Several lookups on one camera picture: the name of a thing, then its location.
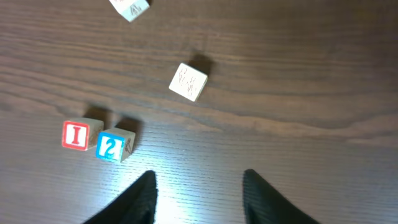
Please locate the plain white picture block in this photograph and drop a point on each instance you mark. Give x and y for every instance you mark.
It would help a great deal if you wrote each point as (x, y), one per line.
(188, 82)

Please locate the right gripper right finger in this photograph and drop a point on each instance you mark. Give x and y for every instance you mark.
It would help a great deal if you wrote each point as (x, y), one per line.
(263, 204)

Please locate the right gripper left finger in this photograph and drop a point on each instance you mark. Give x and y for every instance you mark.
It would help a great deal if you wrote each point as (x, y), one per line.
(136, 205)

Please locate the red letter I block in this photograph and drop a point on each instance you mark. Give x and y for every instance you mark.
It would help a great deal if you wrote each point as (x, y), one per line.
(81, 134)

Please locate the blue-edged picture block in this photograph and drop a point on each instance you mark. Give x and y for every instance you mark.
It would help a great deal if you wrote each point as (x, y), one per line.
(130, 9)

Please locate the blue number 2 block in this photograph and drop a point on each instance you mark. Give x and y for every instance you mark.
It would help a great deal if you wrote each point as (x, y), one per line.
(115, 144)

